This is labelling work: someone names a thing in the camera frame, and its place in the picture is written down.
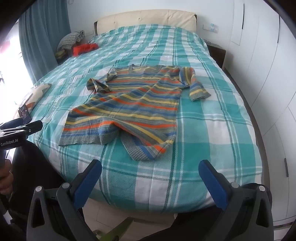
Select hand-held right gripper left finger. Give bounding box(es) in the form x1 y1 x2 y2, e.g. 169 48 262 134
26 159 102 241

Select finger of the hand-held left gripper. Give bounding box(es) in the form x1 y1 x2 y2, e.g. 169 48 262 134
23 120 43 135
2 118 24 130

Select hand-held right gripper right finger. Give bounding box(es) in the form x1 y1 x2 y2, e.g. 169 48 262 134
198 159 274 241

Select striped knit sweater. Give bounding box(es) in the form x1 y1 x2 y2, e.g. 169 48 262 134
58 65 212 161

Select person's left hand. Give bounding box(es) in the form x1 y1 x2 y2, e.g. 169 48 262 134
0 159 14 195

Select black smartphone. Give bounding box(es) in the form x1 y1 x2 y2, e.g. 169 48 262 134
18 104 32 126

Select patterned pillow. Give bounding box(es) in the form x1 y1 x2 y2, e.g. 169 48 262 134
22 83 52 109

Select person's dark pants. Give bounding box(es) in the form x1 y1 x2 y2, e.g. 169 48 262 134
0 139 77 241

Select teal plaid bed blanket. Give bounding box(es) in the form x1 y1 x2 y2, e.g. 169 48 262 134
28 24 263 208

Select green plastic object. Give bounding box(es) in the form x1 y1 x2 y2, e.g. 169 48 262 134
96 218 134 241

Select red cloth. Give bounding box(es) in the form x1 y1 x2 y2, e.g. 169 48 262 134
73 43 100 57

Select teal curtain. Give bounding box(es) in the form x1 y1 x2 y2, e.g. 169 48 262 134
18 0 72 84

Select grey checked cloth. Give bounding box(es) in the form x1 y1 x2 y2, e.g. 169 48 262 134
57 30 85 50

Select white wardrobe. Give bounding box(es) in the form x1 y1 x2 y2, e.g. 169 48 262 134
222 0 296 227

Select dark wooden nightstand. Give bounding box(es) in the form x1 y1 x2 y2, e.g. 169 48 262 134
206 43 226 70

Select cream padded headboard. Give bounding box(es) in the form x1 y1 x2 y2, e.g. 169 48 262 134
94 10 197 36

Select wall switch panel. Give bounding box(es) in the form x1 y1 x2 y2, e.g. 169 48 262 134
203 23 219 33

